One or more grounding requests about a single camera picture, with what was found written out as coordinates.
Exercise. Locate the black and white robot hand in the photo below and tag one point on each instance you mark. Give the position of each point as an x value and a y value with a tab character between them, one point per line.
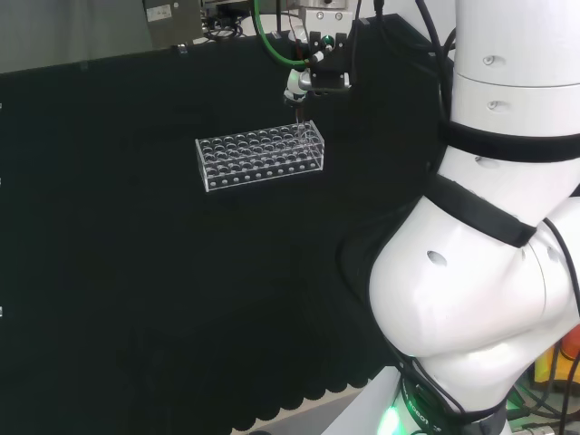
331	68

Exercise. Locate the clear glass test tube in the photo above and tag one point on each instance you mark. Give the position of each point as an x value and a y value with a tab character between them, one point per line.
299	129

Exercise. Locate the clear acrylic test tube rack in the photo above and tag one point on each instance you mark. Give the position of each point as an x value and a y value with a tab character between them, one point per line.
254	158

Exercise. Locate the grey metal box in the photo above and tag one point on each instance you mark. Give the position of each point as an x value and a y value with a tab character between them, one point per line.
172	22

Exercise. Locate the black bench cloth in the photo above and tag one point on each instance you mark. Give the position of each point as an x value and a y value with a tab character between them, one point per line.
158	272

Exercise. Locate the yellow emergency stop button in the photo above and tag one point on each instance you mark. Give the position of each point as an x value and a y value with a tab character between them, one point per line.
548	367

